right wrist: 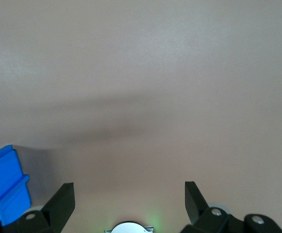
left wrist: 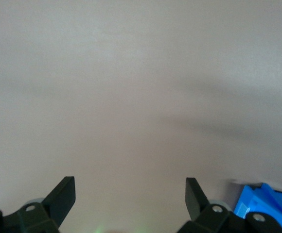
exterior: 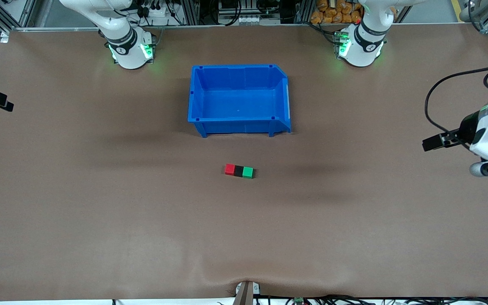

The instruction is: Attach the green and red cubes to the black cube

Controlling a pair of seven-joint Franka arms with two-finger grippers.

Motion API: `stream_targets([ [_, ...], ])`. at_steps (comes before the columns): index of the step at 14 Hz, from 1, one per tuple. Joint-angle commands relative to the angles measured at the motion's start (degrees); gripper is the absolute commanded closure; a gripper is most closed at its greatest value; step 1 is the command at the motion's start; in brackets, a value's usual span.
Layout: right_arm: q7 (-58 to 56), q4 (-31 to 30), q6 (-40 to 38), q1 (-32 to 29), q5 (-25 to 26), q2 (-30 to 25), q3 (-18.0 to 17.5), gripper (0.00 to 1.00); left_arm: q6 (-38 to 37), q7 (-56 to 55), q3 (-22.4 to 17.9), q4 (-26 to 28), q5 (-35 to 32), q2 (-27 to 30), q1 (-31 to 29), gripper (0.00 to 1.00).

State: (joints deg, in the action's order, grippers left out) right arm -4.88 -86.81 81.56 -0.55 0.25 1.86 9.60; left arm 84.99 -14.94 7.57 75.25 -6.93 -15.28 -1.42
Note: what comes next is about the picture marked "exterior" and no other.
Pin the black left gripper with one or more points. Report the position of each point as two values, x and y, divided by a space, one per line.
465 127

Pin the small green connector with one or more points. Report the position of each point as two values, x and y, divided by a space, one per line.
298 300

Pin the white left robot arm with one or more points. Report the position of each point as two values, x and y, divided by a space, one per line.
362 46

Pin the white terminal block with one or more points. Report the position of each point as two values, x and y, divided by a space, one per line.
248 19

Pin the black cube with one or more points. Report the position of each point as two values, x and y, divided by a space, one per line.
238 171

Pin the green cube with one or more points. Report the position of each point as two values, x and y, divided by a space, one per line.
248 172

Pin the red cube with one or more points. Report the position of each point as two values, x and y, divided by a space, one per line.
229 169

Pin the grey tube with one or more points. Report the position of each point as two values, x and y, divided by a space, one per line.
468 10

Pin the white power strip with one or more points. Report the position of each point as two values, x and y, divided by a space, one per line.
157 10

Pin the orange snack bags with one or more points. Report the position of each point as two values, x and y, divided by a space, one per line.
333 12

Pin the blue plastic bin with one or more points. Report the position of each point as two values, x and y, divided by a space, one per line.
237 99

